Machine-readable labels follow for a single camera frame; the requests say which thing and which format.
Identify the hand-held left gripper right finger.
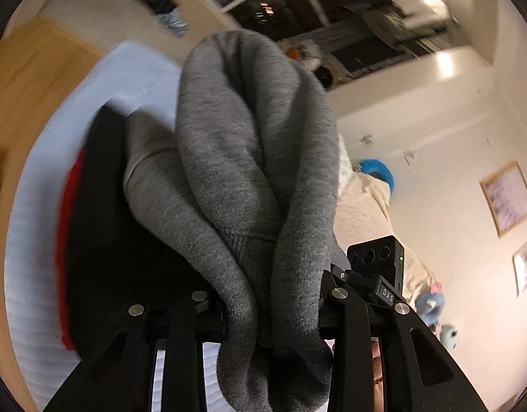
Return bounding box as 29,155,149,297
319,287,489,412

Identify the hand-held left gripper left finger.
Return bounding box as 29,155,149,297
44,291,228,412

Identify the grey sweatshirt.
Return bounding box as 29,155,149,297
123,30,352,412

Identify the blue and pink plush toy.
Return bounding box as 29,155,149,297
415,281,446,327

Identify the blue round plush toy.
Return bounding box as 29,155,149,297
358,159,396,194

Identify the pale teal round toy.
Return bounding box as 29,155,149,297
437,324,459,346

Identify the black folded garment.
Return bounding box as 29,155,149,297
64,107,221,365

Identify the red folded garment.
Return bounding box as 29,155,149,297
53,150,86,353

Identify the light blue quilted blanket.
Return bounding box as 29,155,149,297
3,41,337,412

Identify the dark window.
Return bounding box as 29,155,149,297
177,0,461,91

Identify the light blue cloth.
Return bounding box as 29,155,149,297
158,9,190,35

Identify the large framed wall picture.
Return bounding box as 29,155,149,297
479,161,527,239

